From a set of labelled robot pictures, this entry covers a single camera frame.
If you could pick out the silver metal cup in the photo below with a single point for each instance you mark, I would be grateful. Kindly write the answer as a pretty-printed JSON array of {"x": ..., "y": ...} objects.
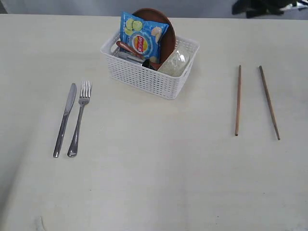
[{"x": 129, "y": 57}]

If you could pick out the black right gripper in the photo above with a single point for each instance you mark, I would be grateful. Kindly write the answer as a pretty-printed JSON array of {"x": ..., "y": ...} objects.
[{"x": 255, "y": 8}]

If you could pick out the white perforated plastic basket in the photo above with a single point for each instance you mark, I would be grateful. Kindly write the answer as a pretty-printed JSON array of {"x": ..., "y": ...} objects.
[{"x": 145, "y": 79}]

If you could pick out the brown round plate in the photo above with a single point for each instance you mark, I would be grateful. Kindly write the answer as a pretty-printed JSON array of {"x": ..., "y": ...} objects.
[{"x": 168, "y": 40}]

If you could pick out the silver metal fork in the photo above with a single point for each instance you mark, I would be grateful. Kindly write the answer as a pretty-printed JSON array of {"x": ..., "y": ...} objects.
[{"x": 84, "y": 99}]

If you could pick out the grey ceramic bowl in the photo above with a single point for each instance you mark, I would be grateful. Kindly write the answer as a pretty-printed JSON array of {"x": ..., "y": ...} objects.
[{"x": 175, "y": 64}]

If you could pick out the silver table knife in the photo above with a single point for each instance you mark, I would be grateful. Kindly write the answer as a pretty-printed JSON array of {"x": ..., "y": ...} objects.
[{"x": 67, "y": 110}]

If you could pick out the brown wooden spoon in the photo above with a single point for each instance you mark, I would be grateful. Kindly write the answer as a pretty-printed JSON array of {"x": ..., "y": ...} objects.
[{"x": 146, "y": 62}]

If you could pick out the brown wooden chopstick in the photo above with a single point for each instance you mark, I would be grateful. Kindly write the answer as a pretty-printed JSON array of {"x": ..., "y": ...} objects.
[
  {"x": 238, "y": 100},
  {"x": 272, "y": 115}
]

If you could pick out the blue chips bag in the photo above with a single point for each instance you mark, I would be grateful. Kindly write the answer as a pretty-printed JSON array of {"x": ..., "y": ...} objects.
[{"x": 143, "y": 36}]

